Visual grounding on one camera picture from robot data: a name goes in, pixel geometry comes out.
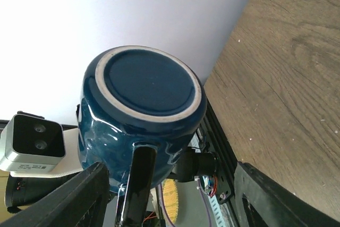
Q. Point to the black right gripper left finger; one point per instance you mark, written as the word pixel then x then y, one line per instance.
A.
pixel 81 201

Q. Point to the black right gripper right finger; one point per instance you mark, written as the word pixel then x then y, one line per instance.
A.
pixel 260 201

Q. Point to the dark blue mug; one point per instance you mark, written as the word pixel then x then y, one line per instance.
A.
pixel 138 111

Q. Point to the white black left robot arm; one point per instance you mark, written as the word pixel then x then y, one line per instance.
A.
pixel 193 162

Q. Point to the yellow round object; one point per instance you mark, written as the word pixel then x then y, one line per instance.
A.
pixel 171 202

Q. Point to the light blue slotted cable duct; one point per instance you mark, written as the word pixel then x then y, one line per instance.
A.
pixel 219 214

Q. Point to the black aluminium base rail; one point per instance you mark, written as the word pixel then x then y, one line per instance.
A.
pixel 211 137

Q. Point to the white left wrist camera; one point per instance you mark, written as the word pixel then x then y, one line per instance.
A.
pixel 32 146

